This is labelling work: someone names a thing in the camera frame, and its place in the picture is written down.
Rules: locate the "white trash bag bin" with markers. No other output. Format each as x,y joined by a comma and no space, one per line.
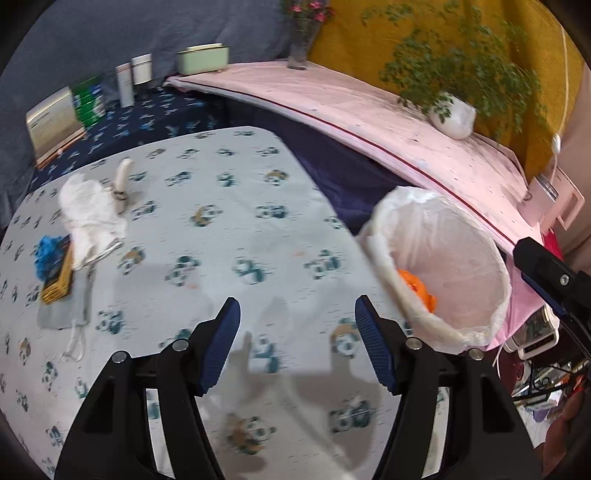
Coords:
426,234

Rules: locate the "white small appliance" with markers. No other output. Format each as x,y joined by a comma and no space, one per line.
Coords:
537,335

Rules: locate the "white jar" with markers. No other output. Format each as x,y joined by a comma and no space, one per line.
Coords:
141,67

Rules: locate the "cream sock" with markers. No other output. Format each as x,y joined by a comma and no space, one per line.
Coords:
119,184

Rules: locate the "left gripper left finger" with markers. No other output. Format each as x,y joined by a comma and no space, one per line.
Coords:
210,344

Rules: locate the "white tissue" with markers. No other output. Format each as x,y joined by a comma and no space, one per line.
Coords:
89,212

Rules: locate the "white slim bottle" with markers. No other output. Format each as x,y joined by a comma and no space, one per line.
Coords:
125,85

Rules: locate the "blue wrapper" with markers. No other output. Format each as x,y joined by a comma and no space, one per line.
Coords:
48,251

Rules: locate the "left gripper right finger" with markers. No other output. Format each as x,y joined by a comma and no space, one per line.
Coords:
386,343

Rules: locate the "finger of the right gripper with black tip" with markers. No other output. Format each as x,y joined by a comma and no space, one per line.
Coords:
568,293

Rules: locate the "mint green tissue box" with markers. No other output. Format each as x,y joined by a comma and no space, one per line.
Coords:
202,59

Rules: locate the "navy floral cloth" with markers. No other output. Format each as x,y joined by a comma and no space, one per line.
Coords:
166,113

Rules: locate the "glass vase pink flowers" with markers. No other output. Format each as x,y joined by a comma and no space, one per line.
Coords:
306,19

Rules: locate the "panda print tablecloth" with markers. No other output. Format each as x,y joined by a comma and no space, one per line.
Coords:
216,215

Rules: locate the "pink bed sheet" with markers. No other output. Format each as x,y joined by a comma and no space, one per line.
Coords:
479,177

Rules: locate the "white pot green plant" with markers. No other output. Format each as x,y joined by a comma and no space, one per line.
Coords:
447,52

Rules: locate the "gold beige book box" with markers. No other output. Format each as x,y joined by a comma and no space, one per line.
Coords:
53,125

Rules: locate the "yellow mustard wall cloth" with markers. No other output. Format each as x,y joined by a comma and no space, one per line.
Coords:
347,46

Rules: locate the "blue grey blanket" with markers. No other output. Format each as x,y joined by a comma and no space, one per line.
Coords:
47,45

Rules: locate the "orange plastic wrapper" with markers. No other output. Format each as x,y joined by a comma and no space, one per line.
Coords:
420,289

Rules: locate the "yellow black small box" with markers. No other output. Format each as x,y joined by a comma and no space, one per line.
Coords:
58,281

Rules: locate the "grey drawstring pouch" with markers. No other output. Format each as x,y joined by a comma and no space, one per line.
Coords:
71,313

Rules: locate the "green white carton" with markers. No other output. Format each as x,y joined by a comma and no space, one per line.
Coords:
88,101

